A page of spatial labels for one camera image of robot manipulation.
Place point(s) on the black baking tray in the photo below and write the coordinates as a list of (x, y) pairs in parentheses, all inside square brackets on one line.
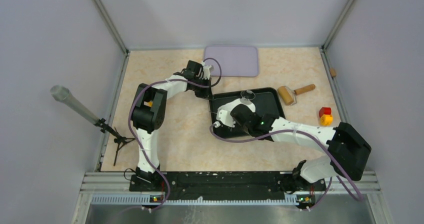
[(266, 101)]

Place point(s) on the clear glass cup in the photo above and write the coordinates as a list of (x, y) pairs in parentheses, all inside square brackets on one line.
[(247, 95)]

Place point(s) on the lilac rectangular tray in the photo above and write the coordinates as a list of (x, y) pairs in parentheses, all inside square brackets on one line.
[(232, 60)]

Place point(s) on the wooden dough roller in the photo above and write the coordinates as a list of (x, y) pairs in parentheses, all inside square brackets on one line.
[(289, 96)]

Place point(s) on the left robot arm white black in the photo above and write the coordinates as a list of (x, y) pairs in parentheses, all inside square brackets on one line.
[(148, 110)]

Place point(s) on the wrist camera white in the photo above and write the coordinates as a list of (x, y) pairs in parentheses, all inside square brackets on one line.
[(206, 72), (224, 117)]

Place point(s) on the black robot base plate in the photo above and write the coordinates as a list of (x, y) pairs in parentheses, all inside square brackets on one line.
[(225, 185)]

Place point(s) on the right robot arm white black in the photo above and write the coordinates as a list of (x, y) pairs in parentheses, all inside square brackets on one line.
[(346, 152)]

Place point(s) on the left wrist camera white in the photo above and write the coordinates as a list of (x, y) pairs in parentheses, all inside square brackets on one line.
[(206, 72)]

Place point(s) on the yellow red blue toy block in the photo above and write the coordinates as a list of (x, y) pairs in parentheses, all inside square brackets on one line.
[(149, 104)]

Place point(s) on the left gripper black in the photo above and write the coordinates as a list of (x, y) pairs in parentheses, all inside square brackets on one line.
[(206, 94)]

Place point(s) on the small wooden cork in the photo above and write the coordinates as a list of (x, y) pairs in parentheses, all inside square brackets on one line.
[(332, 72)]

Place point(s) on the grey microphone on tripod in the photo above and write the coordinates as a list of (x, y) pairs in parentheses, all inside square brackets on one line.
[(63, 95)]

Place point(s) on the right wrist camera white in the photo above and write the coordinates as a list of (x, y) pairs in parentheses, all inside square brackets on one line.
[(224, 117)]

